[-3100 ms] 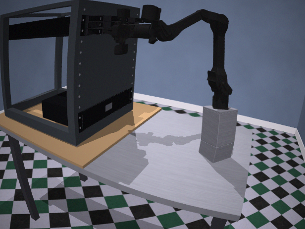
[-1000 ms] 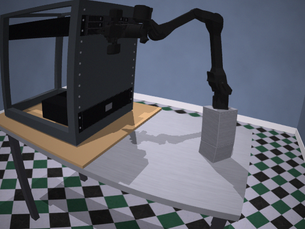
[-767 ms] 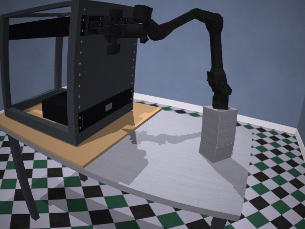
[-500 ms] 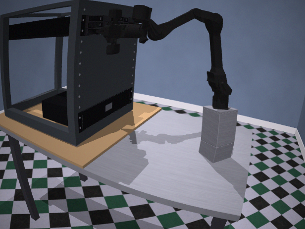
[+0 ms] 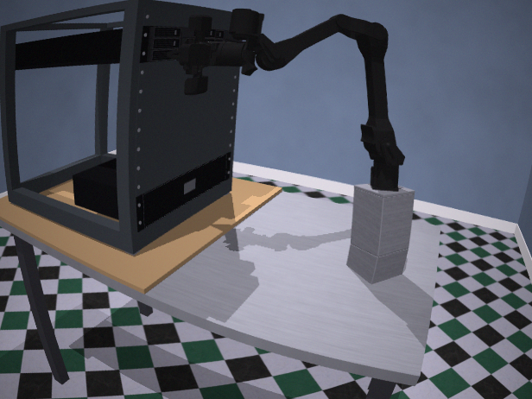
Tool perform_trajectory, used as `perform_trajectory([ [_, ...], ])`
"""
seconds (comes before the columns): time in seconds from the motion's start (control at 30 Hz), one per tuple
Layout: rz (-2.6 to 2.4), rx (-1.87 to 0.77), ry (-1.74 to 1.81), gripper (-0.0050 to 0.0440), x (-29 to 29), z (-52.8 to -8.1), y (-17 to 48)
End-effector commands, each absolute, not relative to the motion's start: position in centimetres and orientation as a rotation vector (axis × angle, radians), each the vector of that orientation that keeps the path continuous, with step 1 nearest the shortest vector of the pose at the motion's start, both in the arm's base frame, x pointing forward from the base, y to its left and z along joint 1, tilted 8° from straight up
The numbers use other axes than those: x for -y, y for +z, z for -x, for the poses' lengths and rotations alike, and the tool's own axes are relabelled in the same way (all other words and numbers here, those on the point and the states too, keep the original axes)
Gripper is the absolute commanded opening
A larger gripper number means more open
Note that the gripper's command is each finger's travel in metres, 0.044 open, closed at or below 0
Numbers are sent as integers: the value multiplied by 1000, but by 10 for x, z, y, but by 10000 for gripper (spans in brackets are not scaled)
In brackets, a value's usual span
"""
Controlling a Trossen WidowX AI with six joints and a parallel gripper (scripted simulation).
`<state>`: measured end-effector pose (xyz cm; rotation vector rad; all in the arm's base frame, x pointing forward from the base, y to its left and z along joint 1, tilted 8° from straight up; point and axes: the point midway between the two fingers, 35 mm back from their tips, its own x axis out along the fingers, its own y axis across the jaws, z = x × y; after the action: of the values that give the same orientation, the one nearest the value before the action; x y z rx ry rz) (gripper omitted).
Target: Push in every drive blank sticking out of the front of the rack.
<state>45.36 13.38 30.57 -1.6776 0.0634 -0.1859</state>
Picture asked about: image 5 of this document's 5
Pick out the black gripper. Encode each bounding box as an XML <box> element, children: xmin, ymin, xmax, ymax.
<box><xmin>167</xmin><ymin>15</ymin><xmax>226</xmax><ymax>95</ymax></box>

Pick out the tan flat board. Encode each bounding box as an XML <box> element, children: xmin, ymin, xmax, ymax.
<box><xmin>0</xmin><ymin>178</ymin><xmax>282</xmax><ymax>294</ymax></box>

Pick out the black server rack frame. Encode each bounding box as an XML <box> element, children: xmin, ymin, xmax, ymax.
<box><xmin>0</xmin><ymin>0</ymin><xmax>240</xmax><ymax>256</ymax></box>

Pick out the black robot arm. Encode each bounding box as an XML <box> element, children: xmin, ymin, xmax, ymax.
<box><xmin>179</xmin><ymin>9</ymin><xmax>405</xmax><ymax>192</ymax></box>

